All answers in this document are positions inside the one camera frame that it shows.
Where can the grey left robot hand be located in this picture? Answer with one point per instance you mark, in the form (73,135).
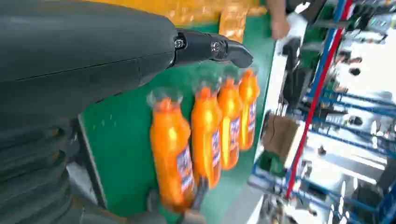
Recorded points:
(77,49)

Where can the orange drink bottle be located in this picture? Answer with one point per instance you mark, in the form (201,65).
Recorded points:
(229,123)
(168,145)
(248,108)
(205,133)

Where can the ribbed grey left robot arm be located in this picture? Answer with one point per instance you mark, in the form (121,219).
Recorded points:
(31,173)

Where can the green table mat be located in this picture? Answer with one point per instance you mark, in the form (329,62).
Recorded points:
(123,139)

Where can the yellow sheet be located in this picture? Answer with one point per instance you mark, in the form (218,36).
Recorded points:
(201,9)

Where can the person's hand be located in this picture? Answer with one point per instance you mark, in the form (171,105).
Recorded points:
(280,28)

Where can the brown cardboard box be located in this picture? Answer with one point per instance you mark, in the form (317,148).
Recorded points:
(280,134)

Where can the black monitor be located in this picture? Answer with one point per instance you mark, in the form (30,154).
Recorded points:
(297,80)

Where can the green plastic crate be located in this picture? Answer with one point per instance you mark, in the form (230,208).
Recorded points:
(272,164)

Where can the red pole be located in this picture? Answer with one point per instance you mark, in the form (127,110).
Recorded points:
(312,105)

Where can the blue pole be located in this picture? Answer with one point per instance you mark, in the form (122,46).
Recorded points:
(325,52)

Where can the blue metal rack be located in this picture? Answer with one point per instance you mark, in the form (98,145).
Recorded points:
(355,139)

